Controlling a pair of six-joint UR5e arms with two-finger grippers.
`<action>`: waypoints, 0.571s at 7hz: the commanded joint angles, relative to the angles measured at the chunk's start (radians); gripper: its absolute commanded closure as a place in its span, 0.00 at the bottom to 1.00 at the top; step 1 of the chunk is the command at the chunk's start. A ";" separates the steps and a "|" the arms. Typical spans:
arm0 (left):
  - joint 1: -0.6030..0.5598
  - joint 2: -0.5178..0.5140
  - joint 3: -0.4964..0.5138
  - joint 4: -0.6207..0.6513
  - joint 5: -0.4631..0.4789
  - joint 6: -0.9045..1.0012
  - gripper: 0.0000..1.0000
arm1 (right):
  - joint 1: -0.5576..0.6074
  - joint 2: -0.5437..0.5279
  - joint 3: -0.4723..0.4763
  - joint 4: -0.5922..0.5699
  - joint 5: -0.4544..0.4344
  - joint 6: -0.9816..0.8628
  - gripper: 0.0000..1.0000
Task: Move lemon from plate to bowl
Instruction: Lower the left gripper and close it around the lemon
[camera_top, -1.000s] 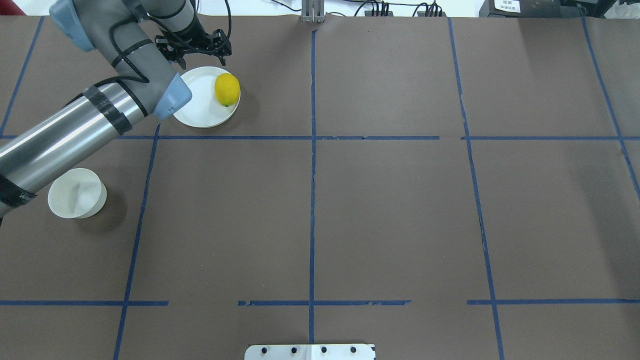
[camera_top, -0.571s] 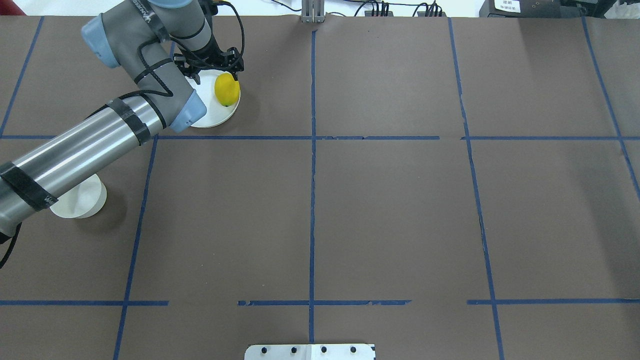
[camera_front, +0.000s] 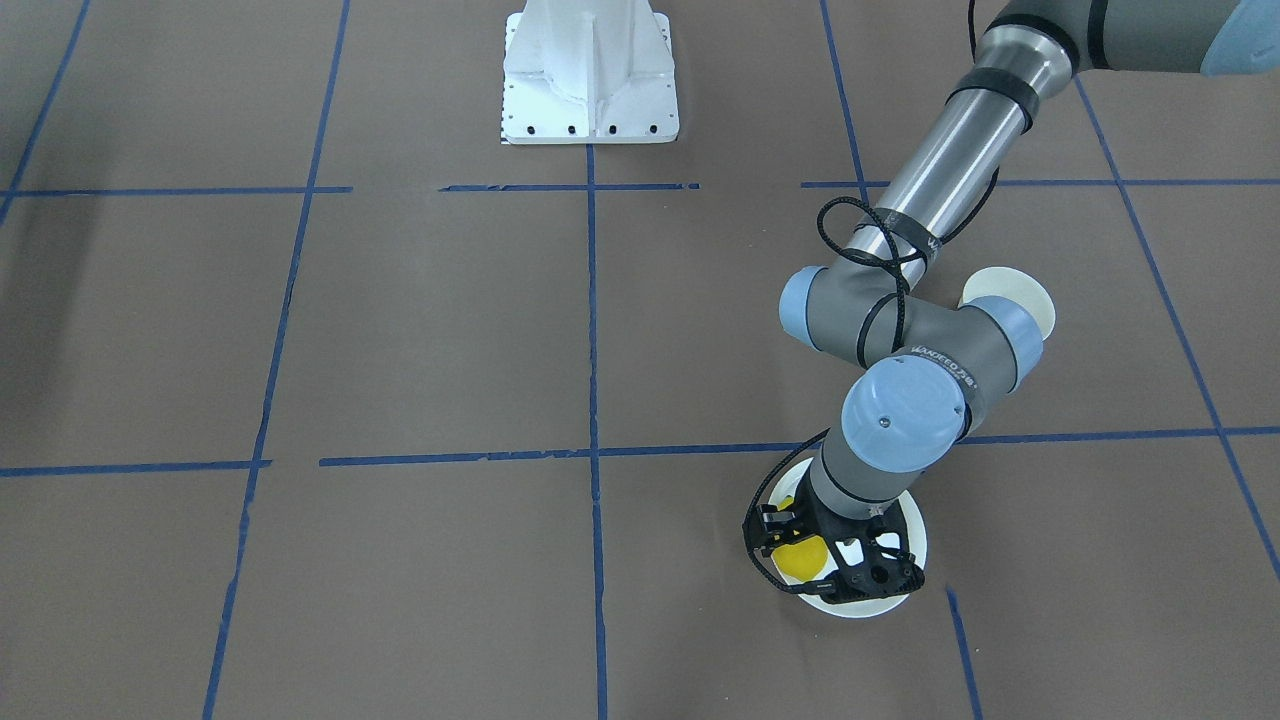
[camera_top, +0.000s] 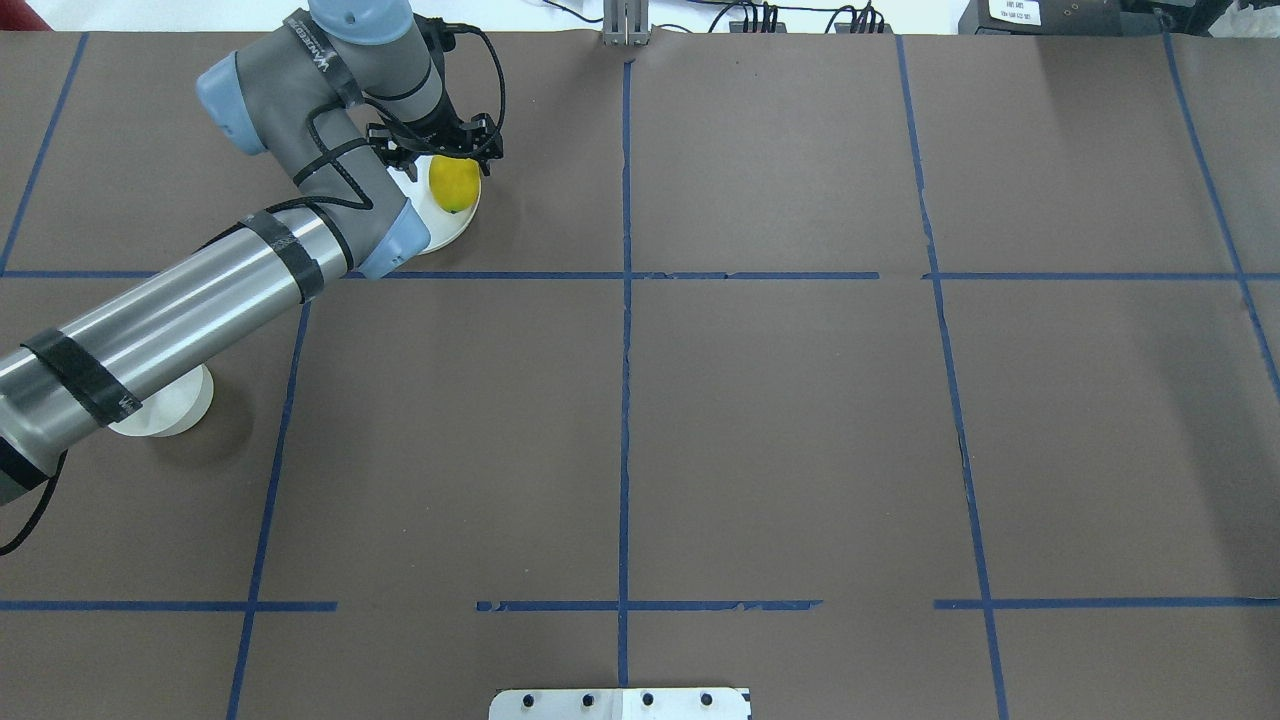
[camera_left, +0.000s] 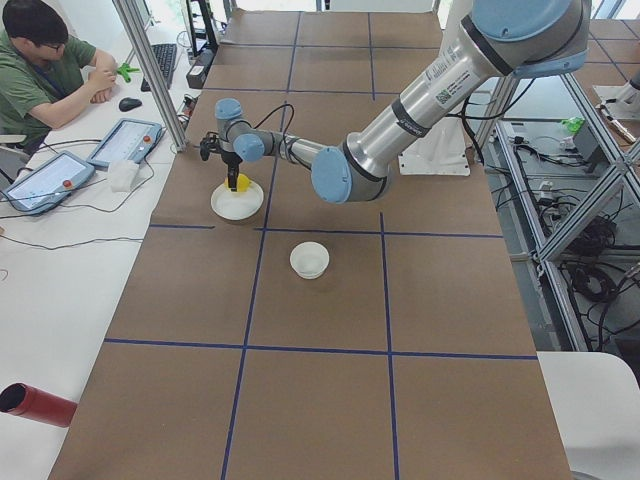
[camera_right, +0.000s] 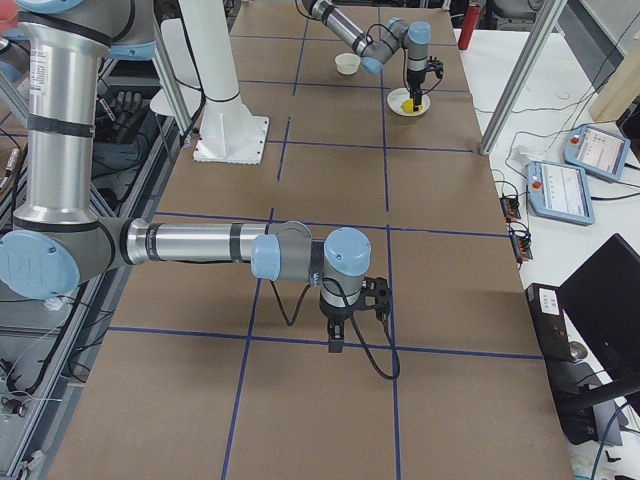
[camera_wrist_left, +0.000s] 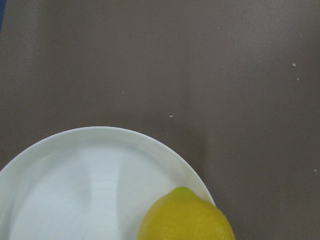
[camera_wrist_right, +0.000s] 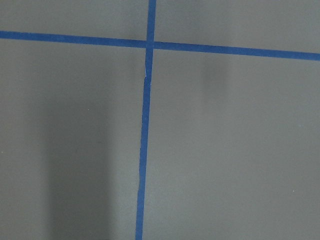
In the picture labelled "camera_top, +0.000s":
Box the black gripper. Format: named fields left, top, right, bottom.
left=366, top=95, right=504, bottom=183

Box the yellow lemon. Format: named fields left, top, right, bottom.
left=428, top=155, right=483, bottom=214

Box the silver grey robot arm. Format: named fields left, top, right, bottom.
left=3, top=1, right=504, bottom=503

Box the white plate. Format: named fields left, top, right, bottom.
left=389, top=155, right=481, bottom=255

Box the white bowl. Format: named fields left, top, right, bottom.
left=108, top=364, right=215, bottom=438

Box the brown paper table cover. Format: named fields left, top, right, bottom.
left=3, top=29, right=1277, bottom=719

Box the black box with label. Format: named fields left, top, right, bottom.
left=956, top=1, right=1165, bottom=37

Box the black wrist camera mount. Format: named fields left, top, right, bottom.
left=413, top=14, right=456, bottom=53

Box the aluminium frame post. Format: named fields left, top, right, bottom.
left=602, top=0, right=652, bottom=46

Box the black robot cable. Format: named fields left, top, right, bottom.
left=0, top=22, right=508, bottom=556

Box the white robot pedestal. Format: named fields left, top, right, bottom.
left=488, top=687, right=753, bottom=719

